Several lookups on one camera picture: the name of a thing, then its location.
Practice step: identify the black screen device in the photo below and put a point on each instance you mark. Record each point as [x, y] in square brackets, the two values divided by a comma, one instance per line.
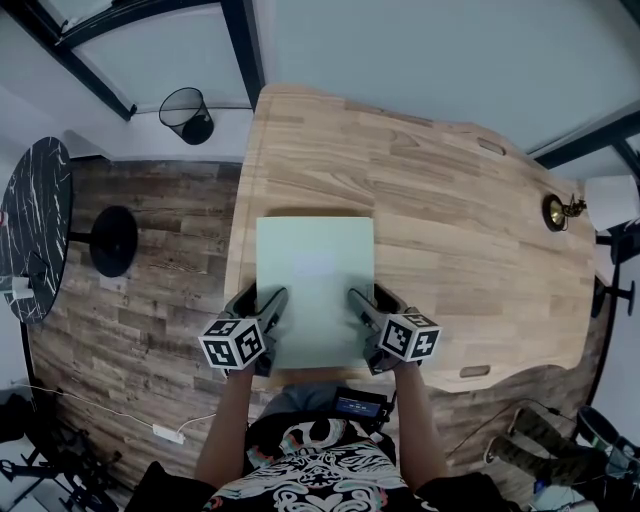
[361, 404]

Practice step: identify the black mesh wastebasket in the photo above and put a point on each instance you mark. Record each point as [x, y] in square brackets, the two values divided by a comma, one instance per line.
[185, 112]

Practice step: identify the person's grey trouser leg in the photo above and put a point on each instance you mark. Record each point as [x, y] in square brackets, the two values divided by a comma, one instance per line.
[305, 400]

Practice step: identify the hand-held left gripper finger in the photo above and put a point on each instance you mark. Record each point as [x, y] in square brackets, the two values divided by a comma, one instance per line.
[274, 305]
[244, 304]

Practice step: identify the person's left forearm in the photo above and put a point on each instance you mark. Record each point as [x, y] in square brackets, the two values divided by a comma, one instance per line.
[227, 430]

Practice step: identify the black office chair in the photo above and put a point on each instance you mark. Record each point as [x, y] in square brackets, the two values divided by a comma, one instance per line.
[620, 260]

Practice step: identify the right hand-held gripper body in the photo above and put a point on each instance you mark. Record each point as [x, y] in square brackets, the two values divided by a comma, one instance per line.
[405, 340]

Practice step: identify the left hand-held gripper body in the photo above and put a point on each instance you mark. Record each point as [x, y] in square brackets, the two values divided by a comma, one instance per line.
[232, 342]

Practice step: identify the white power strip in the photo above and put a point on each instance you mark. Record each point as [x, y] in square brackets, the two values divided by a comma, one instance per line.
[168, 433]

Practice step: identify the small white box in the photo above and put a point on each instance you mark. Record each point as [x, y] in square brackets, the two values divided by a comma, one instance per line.
[21, 289]

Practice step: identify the black window frame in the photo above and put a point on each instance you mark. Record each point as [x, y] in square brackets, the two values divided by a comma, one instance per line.
[240, 45]
[585, 142]

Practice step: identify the black tripod stand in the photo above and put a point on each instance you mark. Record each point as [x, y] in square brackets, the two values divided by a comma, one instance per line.
[60, 465]

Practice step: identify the person's right forearm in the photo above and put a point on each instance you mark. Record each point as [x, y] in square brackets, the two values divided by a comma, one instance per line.
[420, 430]

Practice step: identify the person's patterned shirt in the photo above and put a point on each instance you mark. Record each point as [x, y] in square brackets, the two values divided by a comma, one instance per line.
[320, 475]

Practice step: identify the round black marble table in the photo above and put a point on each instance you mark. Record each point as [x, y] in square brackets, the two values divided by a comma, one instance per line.
[37, 210]

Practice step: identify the wooden desk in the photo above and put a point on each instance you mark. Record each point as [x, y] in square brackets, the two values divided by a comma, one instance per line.
[450, 240]

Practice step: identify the black phone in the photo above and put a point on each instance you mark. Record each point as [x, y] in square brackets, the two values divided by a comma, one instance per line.
[35, 265]

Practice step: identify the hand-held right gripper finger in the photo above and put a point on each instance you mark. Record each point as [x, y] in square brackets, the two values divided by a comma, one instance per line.
[365, 307]
[390, 302]

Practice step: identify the brass lamp with white shade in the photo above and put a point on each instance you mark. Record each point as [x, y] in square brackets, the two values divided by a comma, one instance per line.
[612, 200]

